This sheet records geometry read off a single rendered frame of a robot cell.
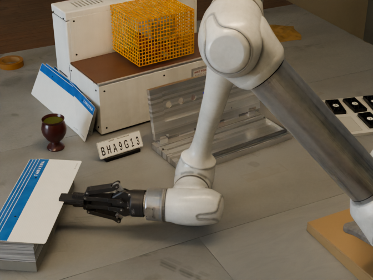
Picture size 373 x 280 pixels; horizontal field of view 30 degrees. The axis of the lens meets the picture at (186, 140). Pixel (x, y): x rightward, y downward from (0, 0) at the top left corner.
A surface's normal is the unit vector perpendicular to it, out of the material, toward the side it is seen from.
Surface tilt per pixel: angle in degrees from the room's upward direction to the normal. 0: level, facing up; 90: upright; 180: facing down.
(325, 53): 0
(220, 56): 83
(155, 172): 0
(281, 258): 0
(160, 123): 79
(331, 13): 90
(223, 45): 84
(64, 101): 63
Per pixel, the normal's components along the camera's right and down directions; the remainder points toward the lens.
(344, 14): 0.44, 0.44
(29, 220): 0.00, -0.87
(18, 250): -0.11, 0.49
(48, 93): -0.73, -0.14
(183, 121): 0.54, 0.24
